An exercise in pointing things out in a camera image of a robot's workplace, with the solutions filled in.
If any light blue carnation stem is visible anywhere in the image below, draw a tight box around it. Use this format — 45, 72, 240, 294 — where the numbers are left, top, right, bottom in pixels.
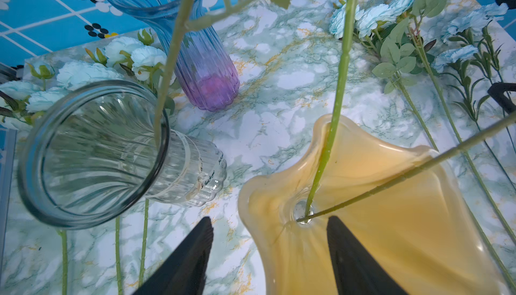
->
431, 44, 516, 193

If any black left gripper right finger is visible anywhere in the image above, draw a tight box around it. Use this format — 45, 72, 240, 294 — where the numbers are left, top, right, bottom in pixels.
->
327, 216, 407, 294

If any blue purple ribbed glass vase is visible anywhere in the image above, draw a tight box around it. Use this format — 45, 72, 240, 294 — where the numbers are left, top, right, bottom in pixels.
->
107, 0, 240, 112

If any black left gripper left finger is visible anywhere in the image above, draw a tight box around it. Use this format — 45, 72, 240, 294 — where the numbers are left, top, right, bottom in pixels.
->
135, 216, 214, 294

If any magenta pink rose stem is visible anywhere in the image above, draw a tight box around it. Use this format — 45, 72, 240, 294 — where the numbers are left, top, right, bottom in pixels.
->
296, 112, 515, 222

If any clear glass vase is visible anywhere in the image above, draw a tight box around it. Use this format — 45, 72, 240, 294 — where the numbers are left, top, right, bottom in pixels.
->
17, 80, 227, 230

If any yellow ceramic vase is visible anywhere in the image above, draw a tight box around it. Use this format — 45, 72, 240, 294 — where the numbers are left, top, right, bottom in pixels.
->
238, 115, 509, 294

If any coral pink rose stem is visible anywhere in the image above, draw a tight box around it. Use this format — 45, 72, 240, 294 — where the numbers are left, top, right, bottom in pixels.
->
297, 0, 357, 222

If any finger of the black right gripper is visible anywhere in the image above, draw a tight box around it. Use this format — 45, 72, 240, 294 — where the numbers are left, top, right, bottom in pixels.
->
487, 83, 516, 113

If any light blue carnation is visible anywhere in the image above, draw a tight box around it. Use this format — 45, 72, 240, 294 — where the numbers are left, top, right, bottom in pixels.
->
442, 6, 504, 84
482, 3, 509, 78

